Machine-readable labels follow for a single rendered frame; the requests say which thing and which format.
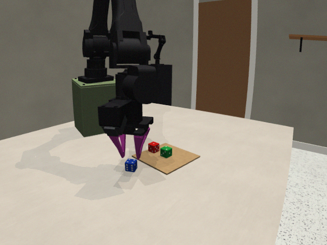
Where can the tan flat mat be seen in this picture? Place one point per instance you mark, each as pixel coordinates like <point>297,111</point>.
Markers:
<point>168,165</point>

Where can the green die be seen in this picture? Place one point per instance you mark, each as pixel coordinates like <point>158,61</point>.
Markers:
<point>166,151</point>

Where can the blue die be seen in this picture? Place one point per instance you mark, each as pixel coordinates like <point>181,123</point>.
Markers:
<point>131,165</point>

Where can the red die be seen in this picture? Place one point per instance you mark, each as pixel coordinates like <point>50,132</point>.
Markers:
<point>153,147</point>

